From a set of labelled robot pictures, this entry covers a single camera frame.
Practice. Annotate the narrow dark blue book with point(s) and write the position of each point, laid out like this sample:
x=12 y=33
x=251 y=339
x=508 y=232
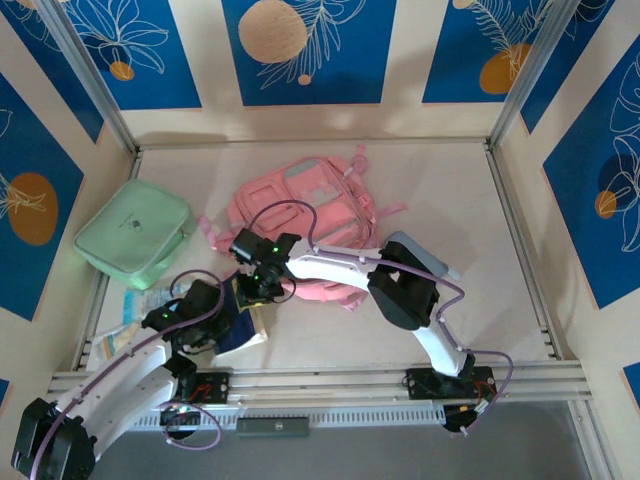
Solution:
x=245 y=327

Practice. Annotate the pink student backpack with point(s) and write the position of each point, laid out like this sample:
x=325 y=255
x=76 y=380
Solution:
x=320 y=205

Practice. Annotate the light blue pencil case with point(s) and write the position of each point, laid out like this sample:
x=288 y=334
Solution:
x=425 y=252

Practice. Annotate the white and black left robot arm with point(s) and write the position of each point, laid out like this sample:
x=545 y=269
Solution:
x=115 y=390

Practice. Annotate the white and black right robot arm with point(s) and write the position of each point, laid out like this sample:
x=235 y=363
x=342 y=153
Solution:
x=340 y=267

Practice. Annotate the black connector board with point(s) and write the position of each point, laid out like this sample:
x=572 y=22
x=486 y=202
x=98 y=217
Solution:
x=180 y=416
x=457 y=422

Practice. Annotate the mint green zip pouch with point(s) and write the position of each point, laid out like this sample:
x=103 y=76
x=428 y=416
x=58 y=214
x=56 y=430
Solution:
x=125 y=225

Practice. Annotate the dark grey rectangular device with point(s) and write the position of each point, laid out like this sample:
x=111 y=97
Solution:
x=272 y=427

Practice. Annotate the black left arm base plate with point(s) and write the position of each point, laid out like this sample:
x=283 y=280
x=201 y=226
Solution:
x=215 y=387

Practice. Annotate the aluminium front rail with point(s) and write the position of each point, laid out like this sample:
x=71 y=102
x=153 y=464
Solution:
x=325 y=385

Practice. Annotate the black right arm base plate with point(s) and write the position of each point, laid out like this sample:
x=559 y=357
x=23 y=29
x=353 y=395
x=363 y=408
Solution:
x=422 y=382

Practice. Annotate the aluminium frame post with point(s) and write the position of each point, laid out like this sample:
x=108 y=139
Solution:
x=530 y=70
x=90 y=75

